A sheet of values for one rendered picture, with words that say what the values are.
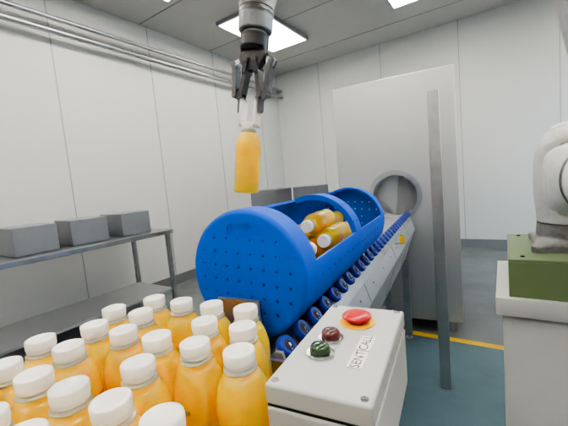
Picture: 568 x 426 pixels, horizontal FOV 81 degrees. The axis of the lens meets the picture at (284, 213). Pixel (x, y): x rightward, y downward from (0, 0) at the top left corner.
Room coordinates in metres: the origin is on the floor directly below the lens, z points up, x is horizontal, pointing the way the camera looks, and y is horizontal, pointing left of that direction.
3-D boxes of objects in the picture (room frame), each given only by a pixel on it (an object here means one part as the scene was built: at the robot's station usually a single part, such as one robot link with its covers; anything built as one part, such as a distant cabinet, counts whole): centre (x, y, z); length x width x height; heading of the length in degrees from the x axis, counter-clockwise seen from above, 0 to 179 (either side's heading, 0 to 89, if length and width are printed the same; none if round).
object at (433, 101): (1.85, -0.86, 0.85); 0.06 x 0.06 x 1.70; 63
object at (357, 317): (0.40, -0.08, 1.11); 0.04 x 0.04 x 0.01
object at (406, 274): (2.45, -0.88, 0.31); 0.06 x 0.06 x 0.63; 63
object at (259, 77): (0.90, 0.03, 1.56); 0.04 x 0.01 x 0.11; 152
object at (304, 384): (0.36, -0.06, 1.05); 0.20 x 0.10 x 0.10; 153
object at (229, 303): (0.67, 0.11, 0.99); 0.10 x 0.02 x 0.12; 63
